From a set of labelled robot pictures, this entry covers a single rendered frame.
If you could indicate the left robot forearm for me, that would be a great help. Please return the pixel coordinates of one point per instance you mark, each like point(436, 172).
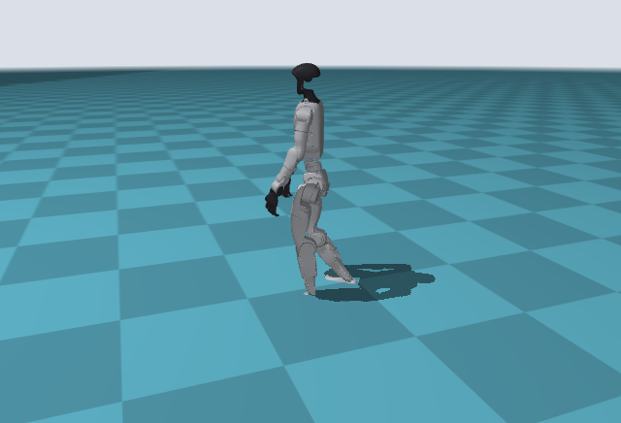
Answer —
point(289, 166)

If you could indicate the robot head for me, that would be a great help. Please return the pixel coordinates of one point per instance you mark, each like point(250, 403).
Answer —
point(306, 71)

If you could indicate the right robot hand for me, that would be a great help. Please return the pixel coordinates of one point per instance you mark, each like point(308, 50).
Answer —
point(286, 193)

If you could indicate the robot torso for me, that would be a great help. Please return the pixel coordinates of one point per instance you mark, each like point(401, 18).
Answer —
point(314, 147)

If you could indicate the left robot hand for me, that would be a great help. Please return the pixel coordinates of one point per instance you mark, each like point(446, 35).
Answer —
point(272, 201)

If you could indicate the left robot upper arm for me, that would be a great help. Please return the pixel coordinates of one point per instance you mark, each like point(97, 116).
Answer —
point(303, 120)

